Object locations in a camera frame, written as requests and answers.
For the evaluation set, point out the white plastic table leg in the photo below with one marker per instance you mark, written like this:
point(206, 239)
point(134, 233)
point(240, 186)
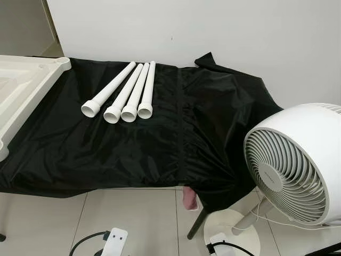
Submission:
point(126, 89)
point(112, 86)
point(149, 86)
point(138, 88)

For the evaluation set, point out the white plastic children table top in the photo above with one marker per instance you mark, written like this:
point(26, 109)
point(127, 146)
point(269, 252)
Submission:
point(21, 80)

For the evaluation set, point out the black metal table leg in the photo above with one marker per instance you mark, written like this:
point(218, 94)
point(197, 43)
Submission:
point(197, 224)
point(325, 249)

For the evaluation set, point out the pink plastic object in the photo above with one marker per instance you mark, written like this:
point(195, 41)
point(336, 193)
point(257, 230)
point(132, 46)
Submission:
point(189, 200)

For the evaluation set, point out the black fabric table cover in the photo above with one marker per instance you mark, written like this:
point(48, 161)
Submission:
point(160, 144)

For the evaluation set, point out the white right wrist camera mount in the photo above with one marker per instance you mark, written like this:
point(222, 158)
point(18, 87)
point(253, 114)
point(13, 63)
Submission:
point(218, 239)

